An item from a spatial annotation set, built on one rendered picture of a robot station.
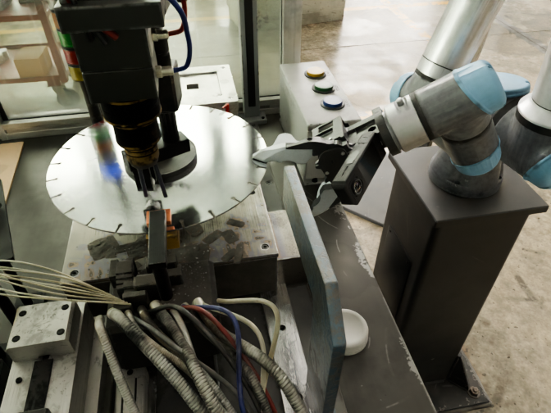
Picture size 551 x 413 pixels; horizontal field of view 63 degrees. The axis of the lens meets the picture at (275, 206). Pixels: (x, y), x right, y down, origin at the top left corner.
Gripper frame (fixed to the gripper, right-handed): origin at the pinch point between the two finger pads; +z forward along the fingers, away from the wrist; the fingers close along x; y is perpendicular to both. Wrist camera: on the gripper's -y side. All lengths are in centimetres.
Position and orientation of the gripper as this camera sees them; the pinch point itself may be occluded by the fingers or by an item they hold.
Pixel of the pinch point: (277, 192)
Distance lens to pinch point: 73.0
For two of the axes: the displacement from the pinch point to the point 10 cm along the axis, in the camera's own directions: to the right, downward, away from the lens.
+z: -8.5, 3.9, 3.7
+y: 0.3, -6.5, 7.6
